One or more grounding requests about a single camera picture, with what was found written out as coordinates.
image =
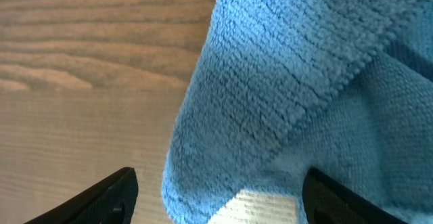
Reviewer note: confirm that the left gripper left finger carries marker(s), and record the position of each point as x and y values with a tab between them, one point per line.
110	201

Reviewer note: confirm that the blue microfiber cloth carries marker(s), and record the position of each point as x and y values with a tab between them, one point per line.
283	86

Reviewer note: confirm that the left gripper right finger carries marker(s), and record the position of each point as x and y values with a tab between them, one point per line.
326	201

